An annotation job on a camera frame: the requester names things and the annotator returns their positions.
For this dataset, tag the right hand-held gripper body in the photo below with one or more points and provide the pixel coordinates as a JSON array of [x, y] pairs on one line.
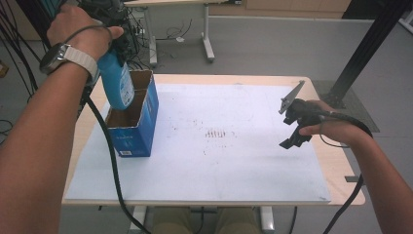
[[305, 112]]

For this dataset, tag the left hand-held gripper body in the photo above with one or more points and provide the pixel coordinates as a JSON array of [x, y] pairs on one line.
[[110, 13]]

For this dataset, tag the blue plastic bottle white cap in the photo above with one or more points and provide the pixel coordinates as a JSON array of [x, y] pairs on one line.
[[117, 84]]

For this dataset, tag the blue cardboard box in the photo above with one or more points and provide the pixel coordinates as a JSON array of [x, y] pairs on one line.
[[136, 139]]

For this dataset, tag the person's left hand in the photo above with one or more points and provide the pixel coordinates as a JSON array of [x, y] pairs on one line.
[[78, 29]]

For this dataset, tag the person's right hand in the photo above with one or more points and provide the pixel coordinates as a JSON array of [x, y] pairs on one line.
[[341, 130]]

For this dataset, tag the white table leg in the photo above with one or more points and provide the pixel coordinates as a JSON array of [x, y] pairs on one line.
[[267, 219], [139, 217]]

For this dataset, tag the black metal stand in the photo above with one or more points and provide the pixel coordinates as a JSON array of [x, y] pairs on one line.
[[370, 42]]

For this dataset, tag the white desk with metal legs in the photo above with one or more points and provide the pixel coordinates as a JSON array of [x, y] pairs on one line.
[[207, 39]]

